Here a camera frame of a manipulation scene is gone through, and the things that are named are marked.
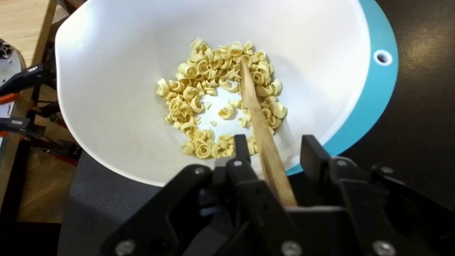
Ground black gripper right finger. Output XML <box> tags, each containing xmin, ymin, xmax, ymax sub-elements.
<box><xmin>300</xmin><ymin>135</ymin><xmax>455</xmax><ymax>256</ymax></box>

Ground white mixing bowl teal rim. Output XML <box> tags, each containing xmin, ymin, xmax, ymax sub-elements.
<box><xmin>54</xmin><ymin>0</ymin><xmax>401</xmax><ymax>189</ymax></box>

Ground black orange spring clamp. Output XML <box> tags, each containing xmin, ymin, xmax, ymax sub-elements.
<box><xmin>0</xmin><ymin>63</ymin><xmax>45</xmax><ymax>107</ymax></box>
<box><xmin>0</xmin><ymin>116</ymin><xmax>85</xmax><ymax>168</ymax></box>

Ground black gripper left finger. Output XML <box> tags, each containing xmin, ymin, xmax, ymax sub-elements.
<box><xmin>99</xmin><ymin>134</ymin><xmax>304</xmax><ymax>256</ymax></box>

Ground slotted wooden spoon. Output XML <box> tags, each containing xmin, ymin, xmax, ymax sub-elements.
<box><xmin>238</xmin><ymin>59</ymin><xmax>298</xmax><ymax>208</ymax></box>

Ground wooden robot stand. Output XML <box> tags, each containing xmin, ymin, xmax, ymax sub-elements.
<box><xmin>0</xmin><ymin>0</ymin><xmax>72</xmax><ymax>225</ymax></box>

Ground dry pasta pieces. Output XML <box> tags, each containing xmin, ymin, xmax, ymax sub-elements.
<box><xmin>155</xmin><ymin>37</ymin><xmax>288</xmax><ymax>161</ymax></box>

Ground silver mounting plate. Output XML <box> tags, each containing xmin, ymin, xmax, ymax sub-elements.
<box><xmin>0</xmin><ymin>39</ymin><xmax>27</xmax><ymax>87</ymax></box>

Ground black round table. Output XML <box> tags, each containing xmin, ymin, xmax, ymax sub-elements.
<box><xmin>55</xmin><ymin>0</ymin><xmax>455</xmax><ymax>256</ymax></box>

